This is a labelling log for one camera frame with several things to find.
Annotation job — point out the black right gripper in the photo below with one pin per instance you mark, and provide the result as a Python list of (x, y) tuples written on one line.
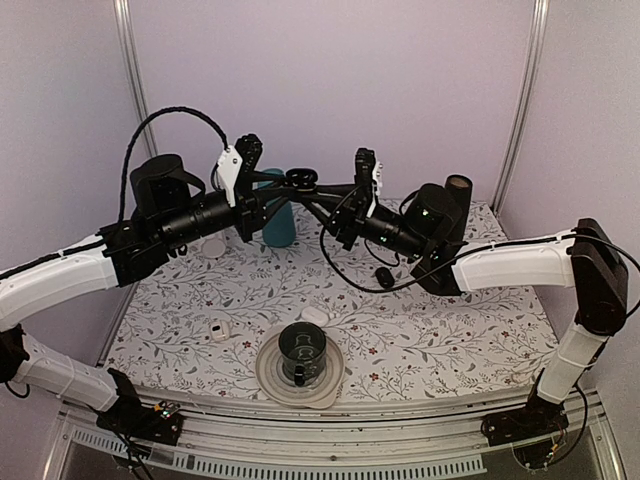
[(344, 223)]

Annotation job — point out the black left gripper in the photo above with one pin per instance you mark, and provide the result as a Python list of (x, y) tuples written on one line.
[(252, 206)]

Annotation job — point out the black oval charging case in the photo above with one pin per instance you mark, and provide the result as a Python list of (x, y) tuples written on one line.
[(302, 179)]

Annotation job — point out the small black earbud case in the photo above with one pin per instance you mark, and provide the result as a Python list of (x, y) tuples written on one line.
[(384, 277)]

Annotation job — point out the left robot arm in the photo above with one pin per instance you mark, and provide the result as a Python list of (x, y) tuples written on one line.
[(173, 208)]

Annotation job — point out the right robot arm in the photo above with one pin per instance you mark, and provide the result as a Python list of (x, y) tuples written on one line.
[(430, 233)]

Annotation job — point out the white open charging case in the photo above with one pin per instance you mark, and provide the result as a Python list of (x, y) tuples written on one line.
[(315, 316)]

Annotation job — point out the small white earbud case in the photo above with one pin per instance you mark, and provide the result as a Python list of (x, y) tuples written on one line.
[(219, 331)]

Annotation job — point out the teal cup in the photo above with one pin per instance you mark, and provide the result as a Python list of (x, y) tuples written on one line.
[(280, 231)]

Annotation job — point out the clear plastic cup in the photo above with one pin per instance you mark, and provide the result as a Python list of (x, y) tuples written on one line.
[(213, 248)]

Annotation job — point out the dark brown tall cup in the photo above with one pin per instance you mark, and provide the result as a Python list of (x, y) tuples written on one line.
[(459, 187)]

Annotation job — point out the dark glass mug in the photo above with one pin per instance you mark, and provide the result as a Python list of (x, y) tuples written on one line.
[(303, 348)]

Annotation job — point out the floral table cloth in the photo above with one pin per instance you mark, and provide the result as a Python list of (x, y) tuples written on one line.
[(403, 346)]

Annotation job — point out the beige round plate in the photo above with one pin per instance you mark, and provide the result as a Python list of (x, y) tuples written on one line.
[(319, 394)]

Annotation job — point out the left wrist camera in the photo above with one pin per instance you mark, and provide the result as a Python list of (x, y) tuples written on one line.
[(234, 170)]

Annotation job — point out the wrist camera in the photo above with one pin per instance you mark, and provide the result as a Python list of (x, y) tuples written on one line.
[(368, 173), (234, 170)]

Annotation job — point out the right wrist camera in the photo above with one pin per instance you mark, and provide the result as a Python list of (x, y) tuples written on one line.
[(368, 173)]

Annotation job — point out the left aluminium frame post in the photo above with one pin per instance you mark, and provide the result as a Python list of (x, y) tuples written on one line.
[(125, 31)]

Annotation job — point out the aluminium frame post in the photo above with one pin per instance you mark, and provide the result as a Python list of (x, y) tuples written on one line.
[(125, 31), (531, 67)]

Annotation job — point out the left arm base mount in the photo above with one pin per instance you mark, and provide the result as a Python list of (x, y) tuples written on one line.
[(140, 422)]

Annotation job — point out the right aluminium frame post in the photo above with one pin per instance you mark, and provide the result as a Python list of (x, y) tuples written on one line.
[(531, 67)]

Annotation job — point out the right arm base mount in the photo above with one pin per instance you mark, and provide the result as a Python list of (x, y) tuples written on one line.
[(522, 423)]

